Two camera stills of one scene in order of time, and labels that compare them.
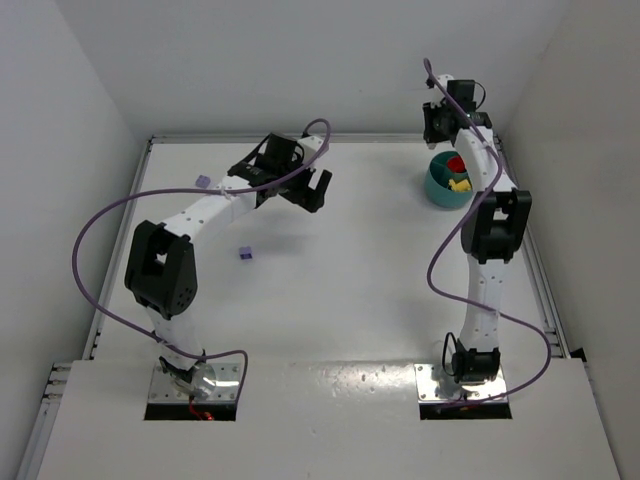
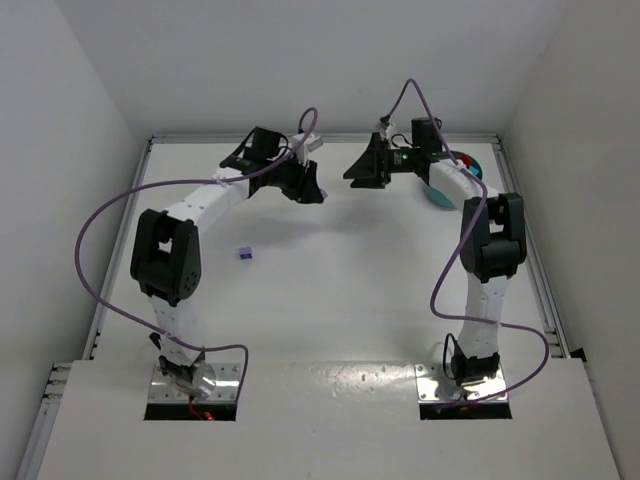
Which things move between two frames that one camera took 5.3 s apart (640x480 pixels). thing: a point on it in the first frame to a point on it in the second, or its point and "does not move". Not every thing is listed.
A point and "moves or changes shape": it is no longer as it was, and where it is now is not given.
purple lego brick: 245,253 does not move
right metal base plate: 434,385 does not move
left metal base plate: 163,389 does not move
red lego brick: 456,164 moves or changes shape
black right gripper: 433,126 to 379,160
